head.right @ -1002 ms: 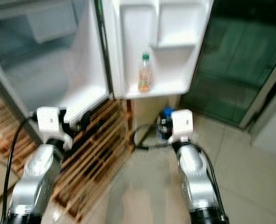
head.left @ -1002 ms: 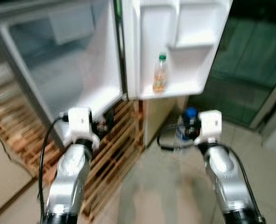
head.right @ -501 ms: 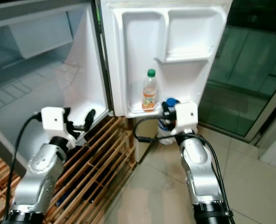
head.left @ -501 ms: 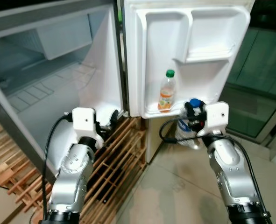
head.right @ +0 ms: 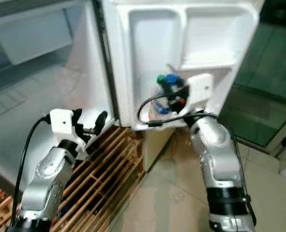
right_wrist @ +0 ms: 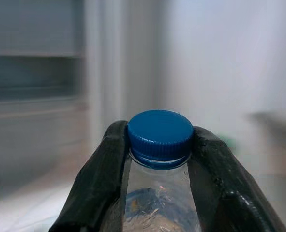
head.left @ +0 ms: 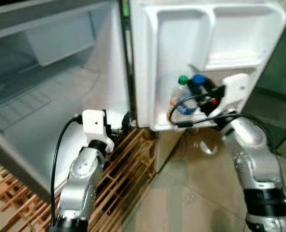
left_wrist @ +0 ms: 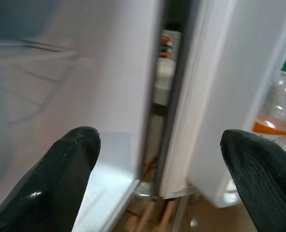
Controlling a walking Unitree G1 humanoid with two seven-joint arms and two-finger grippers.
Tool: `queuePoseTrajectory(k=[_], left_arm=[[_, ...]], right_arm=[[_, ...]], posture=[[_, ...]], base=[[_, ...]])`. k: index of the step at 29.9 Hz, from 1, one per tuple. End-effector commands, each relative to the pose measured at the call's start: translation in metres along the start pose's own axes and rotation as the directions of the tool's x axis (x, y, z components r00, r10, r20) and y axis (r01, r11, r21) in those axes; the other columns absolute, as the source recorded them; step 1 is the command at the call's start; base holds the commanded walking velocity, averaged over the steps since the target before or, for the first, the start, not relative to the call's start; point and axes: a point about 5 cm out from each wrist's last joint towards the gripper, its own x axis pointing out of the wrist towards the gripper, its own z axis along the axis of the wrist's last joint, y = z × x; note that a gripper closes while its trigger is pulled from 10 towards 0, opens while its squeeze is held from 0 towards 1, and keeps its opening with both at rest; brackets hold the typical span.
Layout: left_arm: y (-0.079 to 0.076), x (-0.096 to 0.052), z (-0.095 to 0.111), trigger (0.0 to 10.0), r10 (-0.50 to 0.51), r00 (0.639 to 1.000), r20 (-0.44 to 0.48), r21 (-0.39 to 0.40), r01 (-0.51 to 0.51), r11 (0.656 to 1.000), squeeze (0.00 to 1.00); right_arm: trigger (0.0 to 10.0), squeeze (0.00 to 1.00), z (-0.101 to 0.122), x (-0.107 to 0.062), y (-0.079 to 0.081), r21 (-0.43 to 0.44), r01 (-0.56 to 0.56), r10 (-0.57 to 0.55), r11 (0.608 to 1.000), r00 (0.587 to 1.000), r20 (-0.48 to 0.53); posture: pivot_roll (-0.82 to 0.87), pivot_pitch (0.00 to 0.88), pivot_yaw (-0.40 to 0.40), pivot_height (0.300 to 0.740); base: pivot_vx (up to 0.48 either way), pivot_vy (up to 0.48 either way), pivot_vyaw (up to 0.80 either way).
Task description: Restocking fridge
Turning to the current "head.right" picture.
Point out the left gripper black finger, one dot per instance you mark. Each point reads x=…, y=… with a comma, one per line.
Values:
x=102, y=121

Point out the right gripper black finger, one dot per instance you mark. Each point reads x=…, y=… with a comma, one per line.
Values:
x=173, y=90

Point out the blue cap plastic bottle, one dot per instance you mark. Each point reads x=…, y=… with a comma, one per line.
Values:
x=172, y=79

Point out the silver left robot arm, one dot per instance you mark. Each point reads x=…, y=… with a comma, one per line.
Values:
x=48, y=179

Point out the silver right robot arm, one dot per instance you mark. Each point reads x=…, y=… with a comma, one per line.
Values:
x=215, y=154

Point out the white fridge door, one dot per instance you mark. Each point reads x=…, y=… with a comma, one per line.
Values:
x=128, y=58

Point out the grey mini fridge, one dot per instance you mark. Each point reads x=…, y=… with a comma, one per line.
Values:
x=46, y=87

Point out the green cap plastic bottle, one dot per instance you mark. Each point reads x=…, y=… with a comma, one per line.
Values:
x=158, y=104

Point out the wooden slatted rack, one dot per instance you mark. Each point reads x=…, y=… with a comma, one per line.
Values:
x=104, y=169

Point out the beige cabinet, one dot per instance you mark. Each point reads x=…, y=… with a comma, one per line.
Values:
x=155, y=145

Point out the dark glass door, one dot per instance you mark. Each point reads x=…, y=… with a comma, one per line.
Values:
x=259, y=82

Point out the white freezer compartment flap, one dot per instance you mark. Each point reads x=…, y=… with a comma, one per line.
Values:
x=31, y=36

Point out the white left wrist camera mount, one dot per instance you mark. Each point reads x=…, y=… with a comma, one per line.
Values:
x=63, y=123

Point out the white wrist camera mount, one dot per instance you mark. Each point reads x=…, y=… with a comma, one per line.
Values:
x=201, y=89
x=63, y=123

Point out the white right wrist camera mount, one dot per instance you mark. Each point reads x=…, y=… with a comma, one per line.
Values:
x=201, y=89

